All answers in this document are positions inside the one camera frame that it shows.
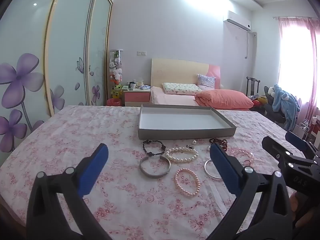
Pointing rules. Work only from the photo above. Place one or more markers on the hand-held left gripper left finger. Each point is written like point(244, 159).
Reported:
point(93, 170)

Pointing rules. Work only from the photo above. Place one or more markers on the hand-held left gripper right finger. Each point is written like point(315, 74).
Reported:
point(225, 170)

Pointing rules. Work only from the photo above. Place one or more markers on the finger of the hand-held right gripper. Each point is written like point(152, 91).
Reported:
point(300, 142)
point(275, 148)

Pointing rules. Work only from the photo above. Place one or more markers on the thin silver bangle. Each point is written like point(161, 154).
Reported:
point(207, 172)

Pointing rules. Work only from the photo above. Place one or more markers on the wide silver cuff bangle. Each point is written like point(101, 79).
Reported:
point(152, 175)

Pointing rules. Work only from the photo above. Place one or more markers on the grey cardboard box tray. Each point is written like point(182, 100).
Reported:
point(185, 120)

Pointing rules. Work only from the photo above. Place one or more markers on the person's right hand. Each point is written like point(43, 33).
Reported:
point(300, 205)

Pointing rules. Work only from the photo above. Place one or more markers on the pink floral bedsheet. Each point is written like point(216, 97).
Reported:
point(75, 140)

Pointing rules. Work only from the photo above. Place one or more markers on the blue plush toy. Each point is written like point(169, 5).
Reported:
point(285, 100)

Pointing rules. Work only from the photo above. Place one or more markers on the dark wooden chair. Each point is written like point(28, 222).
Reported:
point(252, 85)

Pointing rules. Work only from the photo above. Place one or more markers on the red waste bin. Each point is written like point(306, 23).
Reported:
point(113, 102)

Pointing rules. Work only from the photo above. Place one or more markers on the orange duvet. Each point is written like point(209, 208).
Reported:
point(225, 98)

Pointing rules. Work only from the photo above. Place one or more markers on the pink curtain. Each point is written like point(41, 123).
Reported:
point(313, 62)

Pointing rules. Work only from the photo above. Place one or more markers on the pink and cream nightstand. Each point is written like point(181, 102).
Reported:
point(136, 97)

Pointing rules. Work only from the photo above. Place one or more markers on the purple print pillow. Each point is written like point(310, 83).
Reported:
point(206, 81)

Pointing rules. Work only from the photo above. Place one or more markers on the floral print pillow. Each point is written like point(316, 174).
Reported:
point(180, 88)

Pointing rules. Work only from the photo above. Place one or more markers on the clear plush toy display tube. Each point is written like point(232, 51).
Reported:
point(116, 75)

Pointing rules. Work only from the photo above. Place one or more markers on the floral sliding door wardrobe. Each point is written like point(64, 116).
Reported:
point(65, 55)

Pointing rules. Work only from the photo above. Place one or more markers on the white air conditioner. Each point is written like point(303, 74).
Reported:
point(237, 21)

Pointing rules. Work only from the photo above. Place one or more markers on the white wall switch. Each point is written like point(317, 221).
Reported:
point(141, 53)

